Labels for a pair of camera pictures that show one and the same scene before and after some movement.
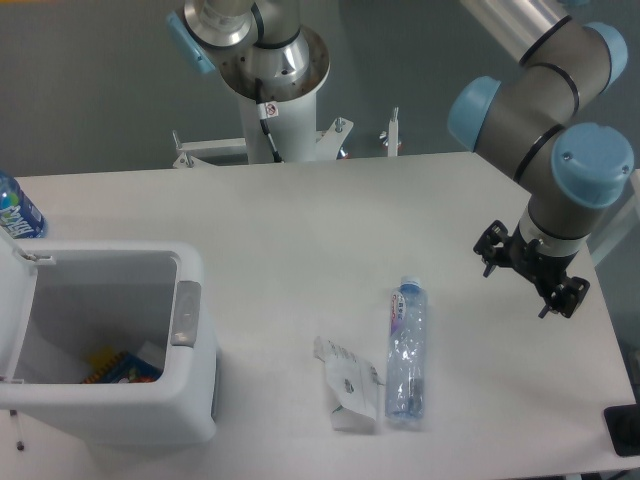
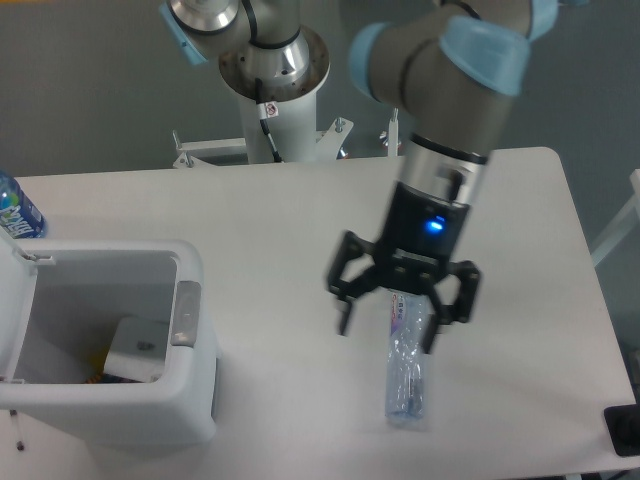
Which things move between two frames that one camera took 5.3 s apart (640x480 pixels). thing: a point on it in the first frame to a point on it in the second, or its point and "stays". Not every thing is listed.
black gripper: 535,262 to 413,252
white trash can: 98,343 stays
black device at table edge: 623,425 stays
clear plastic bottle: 405,351 stays
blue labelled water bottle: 18,216 stays
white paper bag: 352,384 to 138,351
